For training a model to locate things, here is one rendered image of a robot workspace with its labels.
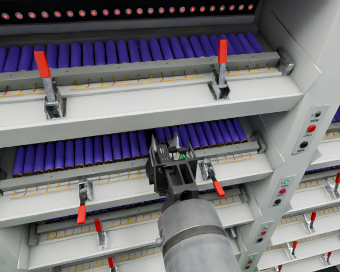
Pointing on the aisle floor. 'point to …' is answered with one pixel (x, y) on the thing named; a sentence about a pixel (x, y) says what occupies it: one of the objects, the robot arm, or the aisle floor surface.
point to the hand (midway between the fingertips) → (162, 143)
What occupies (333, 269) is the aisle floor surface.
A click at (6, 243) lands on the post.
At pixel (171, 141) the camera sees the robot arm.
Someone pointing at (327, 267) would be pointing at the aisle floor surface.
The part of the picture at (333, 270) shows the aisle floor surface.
